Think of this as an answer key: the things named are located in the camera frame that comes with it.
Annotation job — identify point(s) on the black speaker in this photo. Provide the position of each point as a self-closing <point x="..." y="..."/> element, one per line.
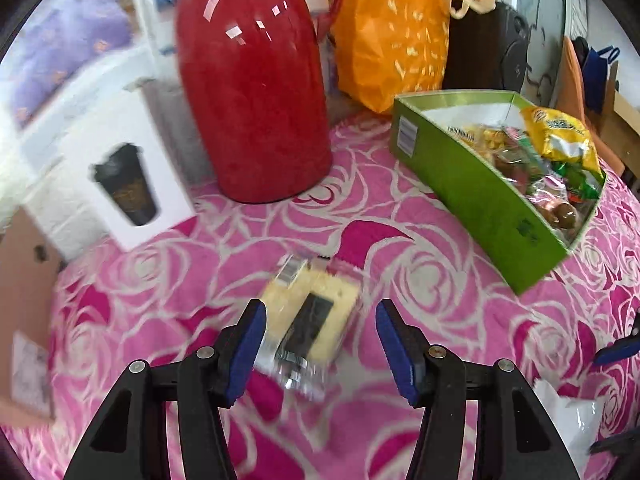
<point x="485" y="55"/>

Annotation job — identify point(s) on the yellow cake packet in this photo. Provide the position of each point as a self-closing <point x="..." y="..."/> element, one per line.
<point x="320" y="300"/>

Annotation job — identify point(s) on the grey panel with cartoon drawing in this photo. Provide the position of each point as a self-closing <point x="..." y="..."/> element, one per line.
<point x="540" y="10"/>

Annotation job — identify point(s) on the green cardboard box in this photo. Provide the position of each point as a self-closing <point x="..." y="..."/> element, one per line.
<point x="475" y="195"/>

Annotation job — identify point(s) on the orange chair cover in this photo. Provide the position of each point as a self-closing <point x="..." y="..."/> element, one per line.
<point x="570" y="90"/>

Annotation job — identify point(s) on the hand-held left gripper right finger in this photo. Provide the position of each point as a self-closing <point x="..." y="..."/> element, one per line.
<point x="400" y="355"/>

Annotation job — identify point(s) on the orange tote bag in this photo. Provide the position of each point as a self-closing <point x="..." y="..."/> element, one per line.
<point x="390" y="35"/>

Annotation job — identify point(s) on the blue paper bag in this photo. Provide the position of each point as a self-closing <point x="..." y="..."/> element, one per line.
<point x="597" y="80"/>

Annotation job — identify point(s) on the open cardboard box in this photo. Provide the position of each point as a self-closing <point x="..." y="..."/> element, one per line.
<point x="625" y="110"/>

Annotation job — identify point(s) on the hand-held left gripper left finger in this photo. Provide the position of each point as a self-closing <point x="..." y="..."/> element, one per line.
<point x="247" y="355"/>

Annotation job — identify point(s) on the white snack packet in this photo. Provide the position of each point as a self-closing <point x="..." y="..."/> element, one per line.
<point x="570" y="420"/>

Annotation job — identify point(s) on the brown cardboard box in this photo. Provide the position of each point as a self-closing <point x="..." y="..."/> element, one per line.
<point x="25" y="310"/>

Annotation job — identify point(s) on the white box with cup print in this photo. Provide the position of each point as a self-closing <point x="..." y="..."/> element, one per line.
<point x="120" y="125"/>

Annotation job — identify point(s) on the bedding wall poster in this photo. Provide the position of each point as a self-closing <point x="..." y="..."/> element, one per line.
<point x="65" y="50"/>

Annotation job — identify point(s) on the pile of snack packets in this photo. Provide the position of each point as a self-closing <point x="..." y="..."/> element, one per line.
<point x="560" y="145"/>

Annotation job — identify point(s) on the red thermos jug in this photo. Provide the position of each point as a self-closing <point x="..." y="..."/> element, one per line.
<point x="250" y="85"/>

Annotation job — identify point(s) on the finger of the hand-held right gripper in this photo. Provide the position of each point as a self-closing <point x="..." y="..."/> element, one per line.
<point x="620" y="445"/>
<point x="620" y="352"/>

